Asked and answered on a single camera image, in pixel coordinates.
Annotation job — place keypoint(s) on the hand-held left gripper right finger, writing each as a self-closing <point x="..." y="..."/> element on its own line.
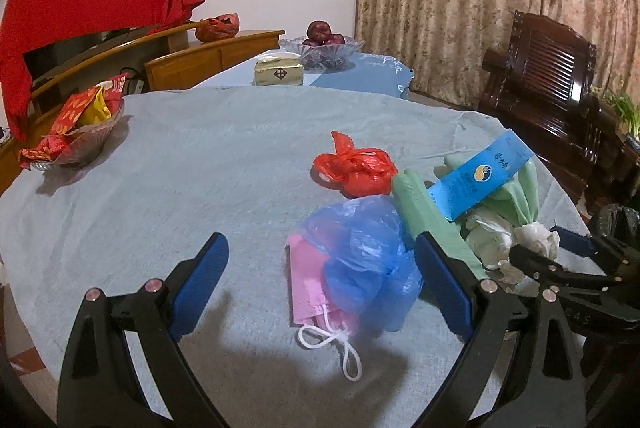
<point x="445" y="288"/>

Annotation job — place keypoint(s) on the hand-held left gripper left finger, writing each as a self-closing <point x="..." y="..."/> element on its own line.
<point x="200" y="280"/>

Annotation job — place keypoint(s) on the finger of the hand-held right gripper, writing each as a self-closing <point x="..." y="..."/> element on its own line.
<point x="540" y="264"/>
<point x="575" y="242"/>

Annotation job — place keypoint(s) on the black trash bin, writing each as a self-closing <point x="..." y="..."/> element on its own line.
<point x="617" y="220"/>

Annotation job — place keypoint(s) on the white plastic bag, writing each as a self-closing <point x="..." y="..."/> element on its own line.
<point x="492" y="240"/>

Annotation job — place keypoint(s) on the blue plastic bag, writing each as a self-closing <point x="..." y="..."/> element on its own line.
<point x="360" y="253"/>

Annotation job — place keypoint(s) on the pink face mask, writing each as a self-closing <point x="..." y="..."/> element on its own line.
<point x="307" y="283"/>

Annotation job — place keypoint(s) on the blue tube with white cap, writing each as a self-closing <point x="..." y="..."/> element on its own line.
<point x="475" y="178"/>

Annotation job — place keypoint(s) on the knotted red plastic bag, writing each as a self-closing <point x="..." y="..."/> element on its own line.
<point x="357" y="170"/>

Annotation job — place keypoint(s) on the green potted plant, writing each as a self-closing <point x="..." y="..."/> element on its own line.
<point x="625" y="107"/>

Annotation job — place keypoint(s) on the dark wooden armchair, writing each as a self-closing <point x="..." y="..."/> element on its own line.
<point x="545" y="87"/>

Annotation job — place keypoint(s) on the glass snack bowl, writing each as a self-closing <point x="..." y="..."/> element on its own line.
<point x="87" y="142"/>

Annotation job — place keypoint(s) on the yellow snack packet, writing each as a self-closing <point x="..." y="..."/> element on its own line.
<point x="97" y="110"/>

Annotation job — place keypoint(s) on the red patterned snack packet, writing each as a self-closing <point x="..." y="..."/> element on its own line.
<point x="75" y="110"/>

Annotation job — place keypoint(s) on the red white snack packet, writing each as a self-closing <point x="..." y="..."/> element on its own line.
<point x="114" y="86"/>

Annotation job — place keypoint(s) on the cream tissue box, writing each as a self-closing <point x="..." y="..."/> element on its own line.
<point x="277" y="71"/>

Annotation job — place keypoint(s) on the wooden television cabinet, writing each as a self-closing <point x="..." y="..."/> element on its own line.
<point x="210" y="57"/>

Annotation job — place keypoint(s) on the light blue tablecloth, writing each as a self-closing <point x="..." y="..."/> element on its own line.
<point x="360" y="75"/>

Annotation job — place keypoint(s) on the small red plastic bag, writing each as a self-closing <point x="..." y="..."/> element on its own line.
<point x="217" y="27"/>

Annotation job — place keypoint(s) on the glass fruit bowl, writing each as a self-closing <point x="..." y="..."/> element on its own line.
<point x="322" y="55"/>

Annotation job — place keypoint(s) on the black television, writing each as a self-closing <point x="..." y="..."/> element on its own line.
<point x="75" y="52"/>

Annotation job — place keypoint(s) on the small red apple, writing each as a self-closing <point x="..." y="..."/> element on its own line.
<point x="336" y="39"/>

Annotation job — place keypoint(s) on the large red apple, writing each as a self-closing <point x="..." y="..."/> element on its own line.
<point x="318" y="31"/>

